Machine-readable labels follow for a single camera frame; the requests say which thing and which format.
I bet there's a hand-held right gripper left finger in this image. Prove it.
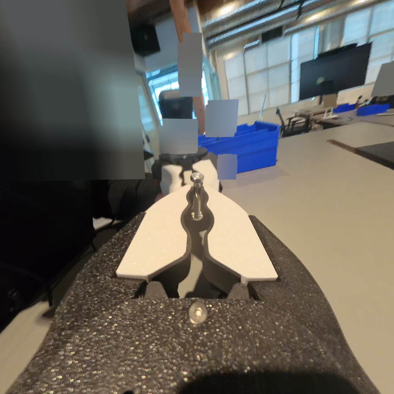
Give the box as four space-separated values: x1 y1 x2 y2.
116 184 194 282

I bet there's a silver ceiling duct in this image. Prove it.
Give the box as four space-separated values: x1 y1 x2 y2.
203 0 394 47

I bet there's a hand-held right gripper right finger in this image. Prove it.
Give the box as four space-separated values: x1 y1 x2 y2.
200 184 279 284

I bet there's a metal bolt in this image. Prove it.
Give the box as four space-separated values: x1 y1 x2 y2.
190 172 205 220

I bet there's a black TV monitor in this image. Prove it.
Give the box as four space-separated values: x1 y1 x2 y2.
299 43 372 101

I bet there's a black table mat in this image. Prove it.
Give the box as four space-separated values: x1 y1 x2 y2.
355 142 394 170

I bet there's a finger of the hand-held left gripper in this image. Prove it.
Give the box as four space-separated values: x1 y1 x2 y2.
161 165 186 196
192 158 223 193

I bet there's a black wall speaker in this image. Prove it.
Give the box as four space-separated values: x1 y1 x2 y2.
132 25 160 56

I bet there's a black office chair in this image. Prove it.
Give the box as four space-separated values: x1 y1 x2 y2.
275 106 312 137

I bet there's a blue plastic tote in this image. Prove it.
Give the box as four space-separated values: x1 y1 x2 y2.
198 121 281 173

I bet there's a beige board on stand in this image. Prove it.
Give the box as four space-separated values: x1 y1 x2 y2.
322 94 338 119

